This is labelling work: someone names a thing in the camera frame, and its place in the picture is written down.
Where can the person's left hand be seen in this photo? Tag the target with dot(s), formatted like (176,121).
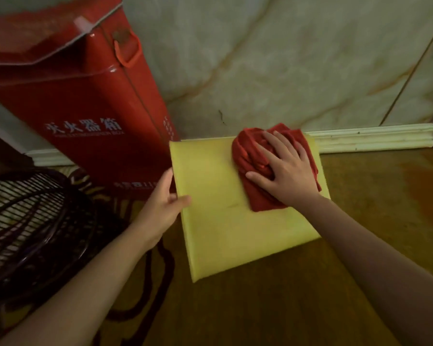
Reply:
(156,216)

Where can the person's right hand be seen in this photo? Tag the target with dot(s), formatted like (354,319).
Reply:
(292,176)

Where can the person's right little finger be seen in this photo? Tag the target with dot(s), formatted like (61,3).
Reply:
(305,151)

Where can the person's right middle finger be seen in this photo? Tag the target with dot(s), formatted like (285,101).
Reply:
(277,142)

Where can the person's left thumb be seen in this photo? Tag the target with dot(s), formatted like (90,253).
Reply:
(180,202)

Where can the person's right thumb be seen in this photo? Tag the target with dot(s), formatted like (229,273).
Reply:
(259,178)

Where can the red cloth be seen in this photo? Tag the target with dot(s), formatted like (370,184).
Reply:
(254,158)

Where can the yellow square board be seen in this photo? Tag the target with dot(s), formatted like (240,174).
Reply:
(234,219)

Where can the person's left forearm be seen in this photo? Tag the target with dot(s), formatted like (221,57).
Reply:
(83,288)

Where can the person's right forearm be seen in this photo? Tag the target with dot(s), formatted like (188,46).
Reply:
(379,270)

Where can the white baseboard moulding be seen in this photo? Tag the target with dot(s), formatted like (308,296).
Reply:
(375,136)

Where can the red metal fire extinguisher box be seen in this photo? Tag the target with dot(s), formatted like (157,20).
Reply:
(83,93)

